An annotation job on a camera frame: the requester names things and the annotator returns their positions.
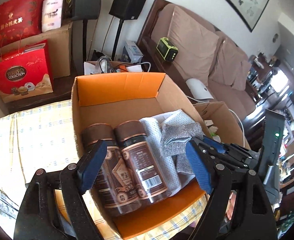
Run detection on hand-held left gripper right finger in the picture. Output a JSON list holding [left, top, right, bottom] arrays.
[[186, 140, 279, 240]]

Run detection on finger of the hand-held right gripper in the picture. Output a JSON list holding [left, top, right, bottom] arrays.
[[202, 135, 256, 159], [216, 154, 259, 170]]

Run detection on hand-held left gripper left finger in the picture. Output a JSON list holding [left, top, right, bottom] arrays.
[[14, 139, 108, 240]]

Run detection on brown-lidded clear jar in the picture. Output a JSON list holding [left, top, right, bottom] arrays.
[[113, 120, 171, 204], [81, 123, 142, 217]]

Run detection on grey white mesh knee sleeve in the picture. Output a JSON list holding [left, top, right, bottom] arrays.
[[139, 116, 182, 197], [159, 109, 205, 175]]

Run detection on orange cardboard box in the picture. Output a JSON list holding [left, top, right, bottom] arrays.
[[71, 72, 214, 239]]

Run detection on white patterned cloth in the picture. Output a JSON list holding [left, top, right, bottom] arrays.
[[0, 182, 21, 216]]

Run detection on open brown cardboard box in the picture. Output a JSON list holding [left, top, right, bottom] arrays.
[[193, 101, 251, 150]]

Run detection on dark wood sofa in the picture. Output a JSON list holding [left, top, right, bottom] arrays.
[[137, 0, 265, 130]]

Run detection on cluttered table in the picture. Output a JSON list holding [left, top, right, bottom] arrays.
[[247, 51, 294, 135]]

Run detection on white rounded device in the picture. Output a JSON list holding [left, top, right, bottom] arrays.
[[186, 78, 214, 100]]

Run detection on yellow checked tablecloth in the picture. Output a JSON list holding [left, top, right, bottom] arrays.
[[0, 99, 207, 240]]

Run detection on white open box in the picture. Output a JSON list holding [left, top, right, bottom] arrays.
[[84, 60, 150, 75]]

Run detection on large brown sofa cushion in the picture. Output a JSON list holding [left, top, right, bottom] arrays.
[[167, 5, 224, 85]]

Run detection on green black portable device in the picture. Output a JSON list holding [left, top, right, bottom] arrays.
[[156, 37, 179, 62]]

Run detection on red chocolate gift bag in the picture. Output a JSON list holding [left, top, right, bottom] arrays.
[[0, 39, 55, 103]]

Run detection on brown cardboard carton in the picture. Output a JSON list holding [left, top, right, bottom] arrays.
[[0, 21, 73, 79]]

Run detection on black speaker stand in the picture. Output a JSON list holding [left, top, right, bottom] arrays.
[[73, 19, 88, 77], [111, 19, 125, 60]]

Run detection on blue white carton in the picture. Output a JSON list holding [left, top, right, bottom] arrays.
[[123, 40, 143, 60]]

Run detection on white tissue pack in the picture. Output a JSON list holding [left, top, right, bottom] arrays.
[[41, 0, 63, 32]]

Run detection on red tea gift bag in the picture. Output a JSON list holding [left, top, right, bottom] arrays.
[[0, 0, 51, 48]]

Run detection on gold wrapped package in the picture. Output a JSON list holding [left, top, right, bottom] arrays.
[[57, 0, 75, 19]]

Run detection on black speaker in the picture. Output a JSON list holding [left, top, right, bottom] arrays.
[[109, 0, 150, 20], [71, 0, 105, 21]]

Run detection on white cable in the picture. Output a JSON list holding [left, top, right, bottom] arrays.
[[228, 107, 245, 145]]

